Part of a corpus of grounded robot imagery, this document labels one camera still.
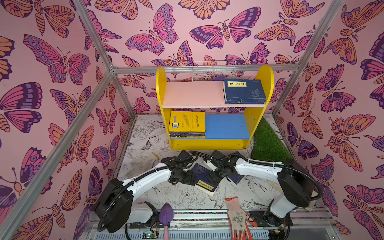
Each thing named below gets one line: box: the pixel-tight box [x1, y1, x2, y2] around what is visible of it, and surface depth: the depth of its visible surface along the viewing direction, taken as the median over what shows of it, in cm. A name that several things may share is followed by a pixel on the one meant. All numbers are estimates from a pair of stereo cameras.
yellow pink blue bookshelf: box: [156, 65, 275, 150], surface depth 89 cm
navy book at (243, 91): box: [223, 79, 267, 104], surface depth 71 cm
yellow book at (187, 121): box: [168, 111, 206, 133], surface depth 89 cm
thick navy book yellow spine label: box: [192, 162, 224, 196], surface depth 85 cm
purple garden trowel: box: [159, 202, 174, 240], surface depth 76 cm
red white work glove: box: [225, 196, 258, 240], surface depth 73 cm
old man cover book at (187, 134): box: [169, 131, 206, 138], surface depth 87 cm
